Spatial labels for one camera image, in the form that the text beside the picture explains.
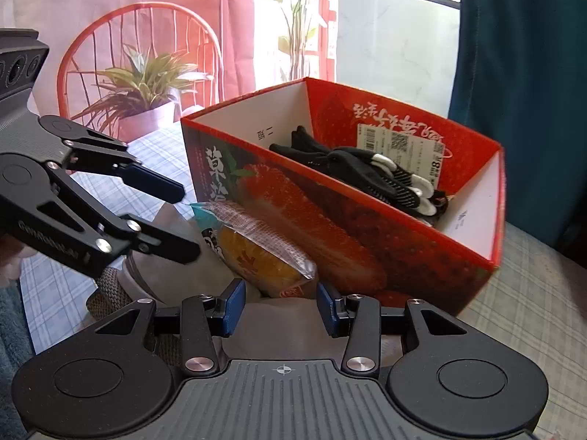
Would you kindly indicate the teal curtain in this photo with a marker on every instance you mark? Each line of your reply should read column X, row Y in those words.
column 527, row 101

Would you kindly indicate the red cardboard box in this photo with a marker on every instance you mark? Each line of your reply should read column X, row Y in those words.
column 348, row 238

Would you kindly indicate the teal towel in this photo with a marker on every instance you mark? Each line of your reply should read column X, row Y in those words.
column 11, row 330

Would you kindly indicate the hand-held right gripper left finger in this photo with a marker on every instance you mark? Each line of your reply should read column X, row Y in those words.
column 234, row 307

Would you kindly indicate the black white dotted glove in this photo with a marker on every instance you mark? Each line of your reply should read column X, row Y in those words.
column 394, row 183

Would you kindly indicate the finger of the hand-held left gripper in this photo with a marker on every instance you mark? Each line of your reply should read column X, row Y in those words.
column 151, row 182
column 165, row 245

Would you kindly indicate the orange snack packet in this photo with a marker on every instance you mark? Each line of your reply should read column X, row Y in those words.
column 261, row 256

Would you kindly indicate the black sock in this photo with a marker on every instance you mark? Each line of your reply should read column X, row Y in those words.
column 307, row 149

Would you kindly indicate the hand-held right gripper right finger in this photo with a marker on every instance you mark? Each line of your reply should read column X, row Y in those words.
column 324, row 309

